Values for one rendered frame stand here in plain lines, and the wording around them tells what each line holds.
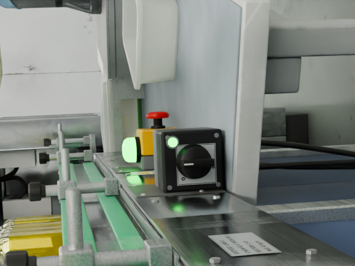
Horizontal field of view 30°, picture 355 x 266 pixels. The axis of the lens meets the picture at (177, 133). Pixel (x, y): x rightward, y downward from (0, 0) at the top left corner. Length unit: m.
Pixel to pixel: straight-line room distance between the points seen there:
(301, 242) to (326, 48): 0.37
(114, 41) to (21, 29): 3.82
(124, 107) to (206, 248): 1.10
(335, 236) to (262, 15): 0.27
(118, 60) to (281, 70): 0.63
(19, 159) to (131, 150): 1.42
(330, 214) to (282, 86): 0.20
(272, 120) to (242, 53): 1.77
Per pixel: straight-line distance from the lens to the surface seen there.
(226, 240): 0.57
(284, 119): 2.57
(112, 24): 1.40
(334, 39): 0.87
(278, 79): 0.86
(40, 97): 5.17
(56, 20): 5.21
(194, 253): 0.53
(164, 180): 0.85
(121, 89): 1.62
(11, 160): 2.53
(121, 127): 1.62
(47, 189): 0.98
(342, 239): 0.66
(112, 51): 1.41
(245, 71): 0.79
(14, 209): 2.58
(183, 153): 0.83
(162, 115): 1.15
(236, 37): 0.80
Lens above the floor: 0.96
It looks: 10 degrees down
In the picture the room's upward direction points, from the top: 93 degrees counter-clockwise
